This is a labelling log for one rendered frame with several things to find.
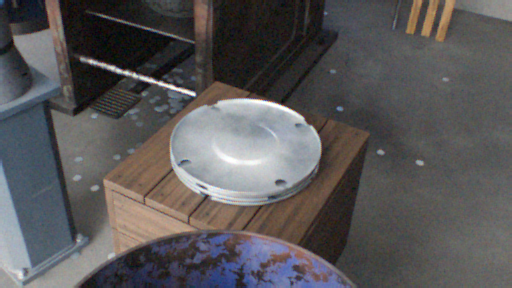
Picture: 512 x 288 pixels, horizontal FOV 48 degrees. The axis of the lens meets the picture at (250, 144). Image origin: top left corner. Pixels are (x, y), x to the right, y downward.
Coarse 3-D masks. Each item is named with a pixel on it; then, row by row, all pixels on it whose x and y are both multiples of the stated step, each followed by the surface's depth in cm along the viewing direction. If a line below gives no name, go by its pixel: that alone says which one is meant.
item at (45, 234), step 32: (32, 96) 108; (0, 128) 107; (32, 128) 112; (0, 160) 110; (32, 160) 116; (0, 192) 115; (32, 192) 120; (64, 192) 128; (0, 224) 121; (32, 224) 124; (64, 224) 131; (0, 256) 132; (32, 256) 128; (64, 256) 134
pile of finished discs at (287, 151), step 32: (192, 128) 114; (224, 128) 114; (256, 128) 114; (288, 128) 116; (192, 160) 107; (224, 160) 107; (256, 160) 107; (288, 160) 108; (224, 192) 100; (256, 192) 100; (288, 192) 103
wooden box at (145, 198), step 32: (224, 96) 129; (256, 96) 129; (320, 128) 121; (352, 128) 122; (128, 160) 110; (160, 160) 111; (320, 160) 113; (352, 160) 114; (128, 192) 104; (160, 192) 104; (192, 192) 104; (320, 192) 106; (352, 192) 125; (128, 224) 110; (160, 224) 105; (192, 224) 100; (224, 224) 98; (256, 224) 99; (288, 224) 99; (320, 224) 106; (320, 256) 116
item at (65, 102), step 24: (48, 0) 159; (72, 0) 162; (96, 0) 172; (72, 24) 165; (96, 24) 177; (120, 24) 188; (72, 48) 168; (96, 48) 180; (120, 48) 192; (144, 48) 204; (72, 72) 172; (96, 72) 182; (72, 96) 177; (96, 96) 186
